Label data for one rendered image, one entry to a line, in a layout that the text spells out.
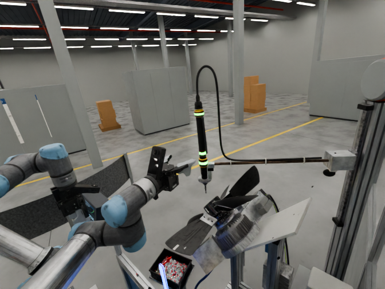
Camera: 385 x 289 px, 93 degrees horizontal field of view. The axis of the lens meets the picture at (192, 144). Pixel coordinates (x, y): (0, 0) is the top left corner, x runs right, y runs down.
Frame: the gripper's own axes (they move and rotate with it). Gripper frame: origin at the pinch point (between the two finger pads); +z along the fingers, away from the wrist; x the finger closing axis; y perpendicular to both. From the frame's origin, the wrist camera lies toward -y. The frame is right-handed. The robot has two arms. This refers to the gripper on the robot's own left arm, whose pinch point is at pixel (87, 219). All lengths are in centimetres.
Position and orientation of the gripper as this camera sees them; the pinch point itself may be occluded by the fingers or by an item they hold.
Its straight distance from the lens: 97.4
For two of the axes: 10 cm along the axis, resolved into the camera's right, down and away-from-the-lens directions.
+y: -6.6, 3.3, -6.7
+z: 1.0, 9.3, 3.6
